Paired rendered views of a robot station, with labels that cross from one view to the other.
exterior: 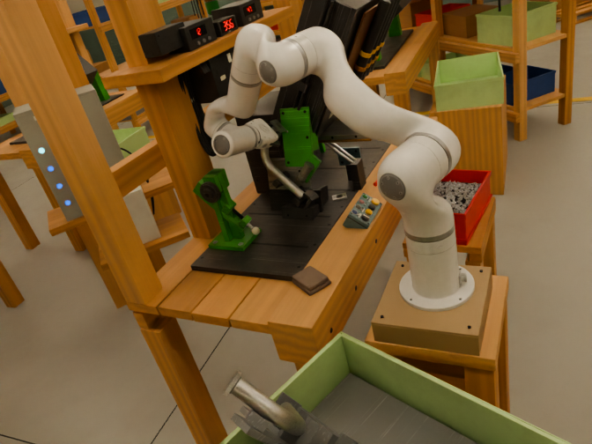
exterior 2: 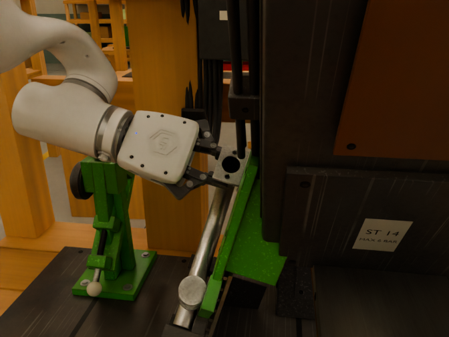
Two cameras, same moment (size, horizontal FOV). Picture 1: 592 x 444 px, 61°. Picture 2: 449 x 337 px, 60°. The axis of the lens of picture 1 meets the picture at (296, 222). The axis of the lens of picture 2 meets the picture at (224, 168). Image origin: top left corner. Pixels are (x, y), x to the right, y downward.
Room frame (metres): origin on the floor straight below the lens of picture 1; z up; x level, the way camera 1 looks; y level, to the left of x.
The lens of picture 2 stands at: (1.51, -0.49, 1.43)
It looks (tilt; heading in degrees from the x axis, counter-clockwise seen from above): 23 degrees down; 65
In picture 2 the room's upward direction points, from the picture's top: straight up
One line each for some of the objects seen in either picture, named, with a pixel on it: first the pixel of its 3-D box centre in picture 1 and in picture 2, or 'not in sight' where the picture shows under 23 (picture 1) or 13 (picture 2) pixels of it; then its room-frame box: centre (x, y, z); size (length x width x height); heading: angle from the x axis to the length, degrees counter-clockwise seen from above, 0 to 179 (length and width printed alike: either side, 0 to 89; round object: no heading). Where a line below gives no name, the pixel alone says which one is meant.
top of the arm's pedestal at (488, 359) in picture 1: (439, 313); not in sight; (1.03, -0.31, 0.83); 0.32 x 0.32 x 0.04; 58
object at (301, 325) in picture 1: (378, 207); not in sight; (1.69, -0.32, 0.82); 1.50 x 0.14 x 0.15; 147
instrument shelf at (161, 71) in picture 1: (211, 41); not in sight; (1.98, 0.13, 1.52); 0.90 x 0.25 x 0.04; 147
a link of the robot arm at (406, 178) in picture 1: (416, 192); not in sight; (1.01, -0.28, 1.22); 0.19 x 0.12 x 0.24; 130
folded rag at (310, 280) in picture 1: (310, 279); not in sight; (1.21, 0.00, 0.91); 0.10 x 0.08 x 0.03; 25
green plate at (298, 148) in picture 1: (300, 134); (258, 218); (1.74, -0.10, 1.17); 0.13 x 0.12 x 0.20; 147
